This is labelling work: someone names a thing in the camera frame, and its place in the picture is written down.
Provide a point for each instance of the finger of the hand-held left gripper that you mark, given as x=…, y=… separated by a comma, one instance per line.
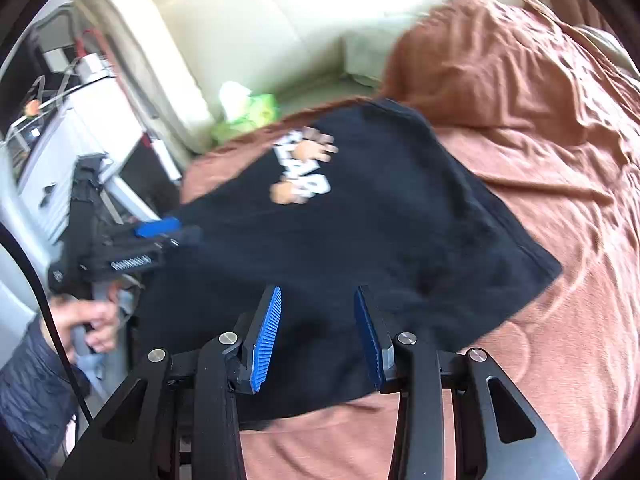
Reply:
x=157, y=227
x=182, y=238

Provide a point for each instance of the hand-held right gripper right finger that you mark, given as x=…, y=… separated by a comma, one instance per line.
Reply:
x=370, y=340

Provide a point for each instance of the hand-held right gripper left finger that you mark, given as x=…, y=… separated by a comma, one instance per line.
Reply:
x=265, y=345

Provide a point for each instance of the black bear print t-shirt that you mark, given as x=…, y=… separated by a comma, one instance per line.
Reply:
x=375, y=240

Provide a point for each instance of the person's left hand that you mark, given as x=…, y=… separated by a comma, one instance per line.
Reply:
x=95, y=320

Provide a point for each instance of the clear acrylic stand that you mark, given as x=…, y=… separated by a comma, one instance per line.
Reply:
x=30, y=125

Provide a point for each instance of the green tissue packet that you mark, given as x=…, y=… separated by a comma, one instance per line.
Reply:
x=250, y=115

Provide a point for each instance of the white charger box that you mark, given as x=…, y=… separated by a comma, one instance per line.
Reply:
x=92, y=66

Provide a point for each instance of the cream padded headboard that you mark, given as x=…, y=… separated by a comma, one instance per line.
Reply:
x=250, y=20

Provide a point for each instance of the cream pillow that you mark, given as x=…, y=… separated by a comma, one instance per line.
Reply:
x=375, y=50

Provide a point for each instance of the brown blanket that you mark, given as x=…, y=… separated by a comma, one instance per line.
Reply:
x=550, y=135

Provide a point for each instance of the cream duvet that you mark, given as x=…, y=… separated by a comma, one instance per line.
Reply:
x=610, y=50

